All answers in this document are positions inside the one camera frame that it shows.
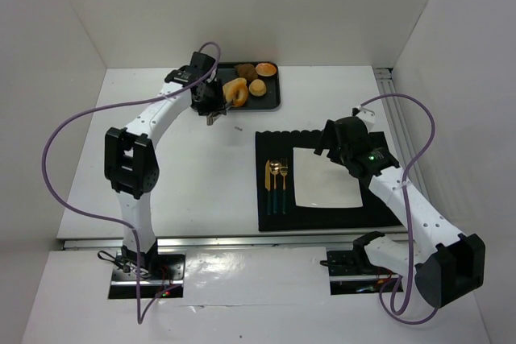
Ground silver metal tongs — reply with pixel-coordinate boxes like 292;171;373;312
206;89;234;126

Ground tan ring donut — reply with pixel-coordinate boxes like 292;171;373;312
223;77;248;107

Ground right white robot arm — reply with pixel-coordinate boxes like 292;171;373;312
314;108;485;309

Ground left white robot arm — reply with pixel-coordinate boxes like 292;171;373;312
104;52;226;271

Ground dark brown chocolate bread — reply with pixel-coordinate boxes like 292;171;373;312
235;63;258;82

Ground white square plate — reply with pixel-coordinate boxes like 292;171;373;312
293;147;363;209

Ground small round tan bun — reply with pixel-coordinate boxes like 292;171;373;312
248;79;267;97

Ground black serving tray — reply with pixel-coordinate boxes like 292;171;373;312
217;62;281;111

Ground round bun with white top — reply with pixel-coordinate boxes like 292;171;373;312
255;62;277;77

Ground black placemat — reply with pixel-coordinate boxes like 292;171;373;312
255;130;401;232

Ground aluminium rail frame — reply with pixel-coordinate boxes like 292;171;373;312
62;66;424;251

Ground gold fork teal handle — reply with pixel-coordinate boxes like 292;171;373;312
280;158;289;215

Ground gold spoon teal handle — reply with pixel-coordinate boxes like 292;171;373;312
269;160;281;213

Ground gold knife teal handle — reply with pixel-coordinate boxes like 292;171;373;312
264;160;272;216

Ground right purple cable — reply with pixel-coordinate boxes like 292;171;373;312
358;93;441;324

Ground purple cable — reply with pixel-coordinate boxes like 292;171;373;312
358;93;441;324
42;41;222;325

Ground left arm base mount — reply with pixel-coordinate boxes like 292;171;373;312
97;250;185;300

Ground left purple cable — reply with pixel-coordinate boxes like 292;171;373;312
42;41;222;325

